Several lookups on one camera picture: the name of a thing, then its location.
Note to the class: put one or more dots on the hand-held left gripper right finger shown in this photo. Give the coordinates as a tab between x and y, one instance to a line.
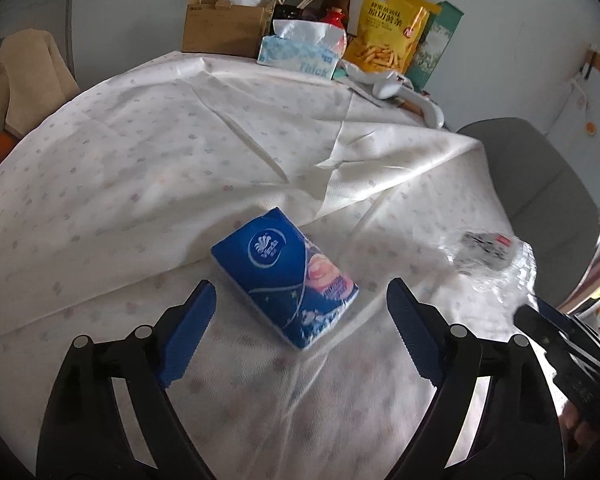
414	335

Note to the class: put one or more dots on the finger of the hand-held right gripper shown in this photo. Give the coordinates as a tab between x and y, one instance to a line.
545	322

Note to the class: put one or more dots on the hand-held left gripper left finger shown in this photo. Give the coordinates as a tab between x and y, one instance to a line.
190	335

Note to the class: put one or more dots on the clear plastic wrapper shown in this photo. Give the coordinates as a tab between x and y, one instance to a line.
490	260

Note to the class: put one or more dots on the blue tissue pack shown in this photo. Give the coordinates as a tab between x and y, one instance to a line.
280	275

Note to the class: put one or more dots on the person's right hand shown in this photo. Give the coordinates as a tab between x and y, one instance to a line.
572	425

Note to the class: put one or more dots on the grey chair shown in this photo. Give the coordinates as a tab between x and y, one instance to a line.
540	185

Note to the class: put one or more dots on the white dotted tablecloth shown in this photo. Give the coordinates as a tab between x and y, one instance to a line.
180	160

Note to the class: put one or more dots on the white hanging bag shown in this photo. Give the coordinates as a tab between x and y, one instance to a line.
572	105

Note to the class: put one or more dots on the white game controller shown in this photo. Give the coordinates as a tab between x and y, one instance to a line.
410	94

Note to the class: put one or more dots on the tall green box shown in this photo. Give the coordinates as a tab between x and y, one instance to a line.
437	45

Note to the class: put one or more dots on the light blue tissue box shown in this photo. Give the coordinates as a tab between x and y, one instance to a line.
300	55

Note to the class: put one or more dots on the yellow snack bag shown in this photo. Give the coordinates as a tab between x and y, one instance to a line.
385	35

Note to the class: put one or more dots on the beige coat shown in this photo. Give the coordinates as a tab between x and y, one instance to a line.
30	75

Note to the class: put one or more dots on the open brown cardboard box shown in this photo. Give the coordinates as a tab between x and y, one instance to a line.
225	27

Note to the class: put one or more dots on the red white bottle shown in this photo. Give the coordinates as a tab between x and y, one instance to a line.
335	19

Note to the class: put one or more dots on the dark cup with sticks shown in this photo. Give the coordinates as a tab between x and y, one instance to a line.
292	9

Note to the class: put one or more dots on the grey door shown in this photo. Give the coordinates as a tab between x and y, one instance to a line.
35	5

